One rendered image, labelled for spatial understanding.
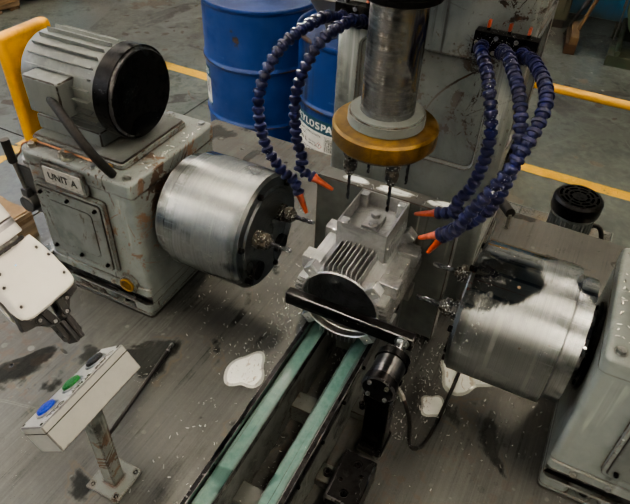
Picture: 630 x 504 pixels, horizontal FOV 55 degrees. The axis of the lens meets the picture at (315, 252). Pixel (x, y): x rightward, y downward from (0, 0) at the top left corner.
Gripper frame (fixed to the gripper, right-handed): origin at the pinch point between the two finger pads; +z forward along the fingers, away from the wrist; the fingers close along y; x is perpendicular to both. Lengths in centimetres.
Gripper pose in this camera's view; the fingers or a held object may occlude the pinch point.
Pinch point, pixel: (68, 330)
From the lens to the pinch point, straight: 100.5
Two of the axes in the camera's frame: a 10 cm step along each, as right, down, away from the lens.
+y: 4.5, -5.7, 6.8
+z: 5.2, 7.9, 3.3
